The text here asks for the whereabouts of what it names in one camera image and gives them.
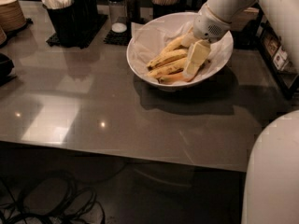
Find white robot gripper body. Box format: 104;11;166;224
192;3;232;43

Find white ceramic bowl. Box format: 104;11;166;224
125;11;235;92

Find black object left edge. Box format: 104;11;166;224
0;53;17;86

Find stack of tan paper bowls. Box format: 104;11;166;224
0;0;26;33

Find black mat under shakers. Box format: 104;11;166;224
104;21;133;46

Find black cables on floor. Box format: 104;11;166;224
0;170;107;224

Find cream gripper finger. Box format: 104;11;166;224
181;28;198;48
182;40;211;80

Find black shelf with sachets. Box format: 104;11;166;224
257;21;299;101

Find white paper bowl liner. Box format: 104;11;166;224
129;16;233;84

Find bottom orange-yellow banana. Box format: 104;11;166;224
158;63;205;85

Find white robot base shell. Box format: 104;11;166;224
241;111;299;224

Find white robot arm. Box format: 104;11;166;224
182;0;299;73

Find black cup with white cutlery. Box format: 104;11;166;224
41;0;76;47

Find yellow banana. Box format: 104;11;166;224
147;49;188;70
161;35;185;54
147;58;187;79

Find black holder with stir sticks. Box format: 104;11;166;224
149;0;188;20

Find black rubber mat left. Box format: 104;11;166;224
46;14;108;49

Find dark pepper grinder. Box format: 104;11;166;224
125;0;141;22

